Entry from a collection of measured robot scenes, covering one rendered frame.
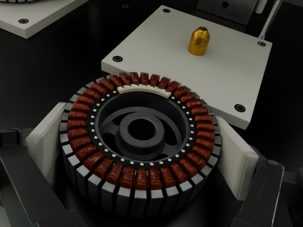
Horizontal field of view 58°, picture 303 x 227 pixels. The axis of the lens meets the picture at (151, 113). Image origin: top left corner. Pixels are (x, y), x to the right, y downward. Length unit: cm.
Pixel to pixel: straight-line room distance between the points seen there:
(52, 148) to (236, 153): 11
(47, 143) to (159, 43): 18
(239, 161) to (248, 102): 11
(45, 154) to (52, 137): 1
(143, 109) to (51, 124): 8
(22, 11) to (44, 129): 22
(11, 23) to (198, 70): 20
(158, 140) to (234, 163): 5
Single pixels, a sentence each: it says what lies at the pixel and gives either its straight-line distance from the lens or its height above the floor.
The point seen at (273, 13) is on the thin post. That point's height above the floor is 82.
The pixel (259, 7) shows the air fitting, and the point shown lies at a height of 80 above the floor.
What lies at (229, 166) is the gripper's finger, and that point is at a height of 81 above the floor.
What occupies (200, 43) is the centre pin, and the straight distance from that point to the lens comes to 30.
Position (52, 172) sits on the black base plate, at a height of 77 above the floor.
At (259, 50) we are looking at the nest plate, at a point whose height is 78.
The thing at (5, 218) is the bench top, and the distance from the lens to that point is 23.
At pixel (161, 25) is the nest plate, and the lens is 34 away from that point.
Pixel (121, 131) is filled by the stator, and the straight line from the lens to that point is 19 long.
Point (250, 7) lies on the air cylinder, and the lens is 41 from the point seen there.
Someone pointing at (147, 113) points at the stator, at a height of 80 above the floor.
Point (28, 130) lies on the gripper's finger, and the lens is 18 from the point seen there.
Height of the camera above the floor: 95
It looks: 47 degrees down
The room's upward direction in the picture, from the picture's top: 11 degrees clockwise
